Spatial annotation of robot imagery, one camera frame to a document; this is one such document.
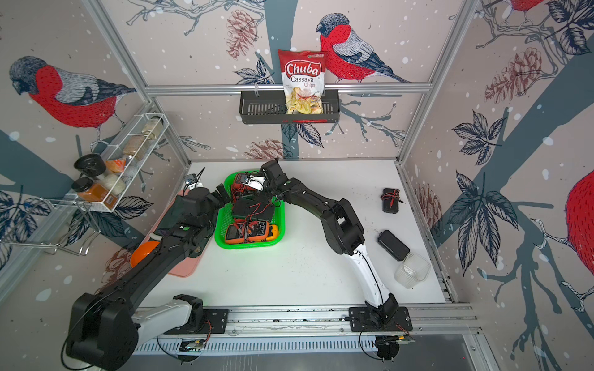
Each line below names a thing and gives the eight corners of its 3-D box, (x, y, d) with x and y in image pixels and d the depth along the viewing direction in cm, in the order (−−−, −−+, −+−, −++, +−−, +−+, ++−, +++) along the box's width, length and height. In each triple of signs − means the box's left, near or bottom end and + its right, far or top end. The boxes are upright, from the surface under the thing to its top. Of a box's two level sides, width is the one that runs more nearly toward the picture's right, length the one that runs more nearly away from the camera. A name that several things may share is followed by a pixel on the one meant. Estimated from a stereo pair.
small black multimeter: (383, 213, 101) (385, 209, 98) (377, 193, 109) (380, 188, 106) (402, 213, 101) (405, 209, 98) (396, 193, 109) (398, 188, 106)
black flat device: (399, 264, 87) (402, 261, 84) (374, 239, 93) (376, 235, 91) (409, 255, 89) (412, 251, 87) (383, 231, 96) (386, 227, 93)
